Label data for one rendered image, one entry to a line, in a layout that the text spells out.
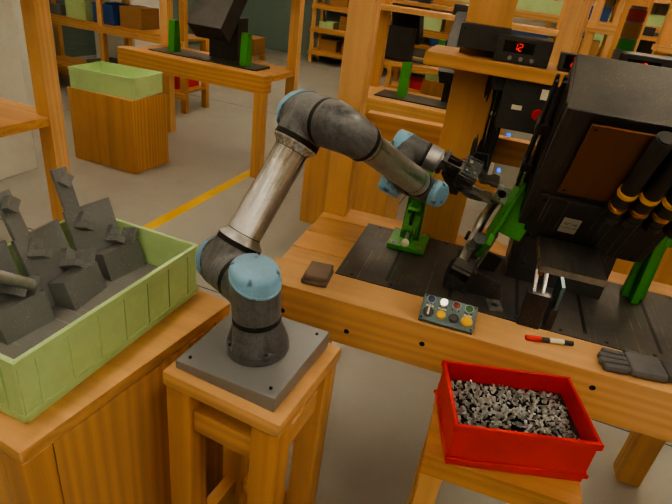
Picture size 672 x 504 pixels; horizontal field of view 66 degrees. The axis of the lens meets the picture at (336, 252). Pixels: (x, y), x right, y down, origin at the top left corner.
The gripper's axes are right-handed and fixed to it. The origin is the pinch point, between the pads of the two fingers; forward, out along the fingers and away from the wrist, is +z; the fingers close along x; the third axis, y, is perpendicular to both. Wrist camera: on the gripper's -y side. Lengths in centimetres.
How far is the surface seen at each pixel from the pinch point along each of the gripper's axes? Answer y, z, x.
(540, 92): 8.6, -3.5, 31.8
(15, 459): 27, -68, -117
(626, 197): 36.2, 20.6, -5.2
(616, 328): -6, 48, -18
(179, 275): -5, -70, -66
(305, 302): -7, -35, -55
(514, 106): 4.0, -8.1, 27.0
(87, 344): 18, -72, -92
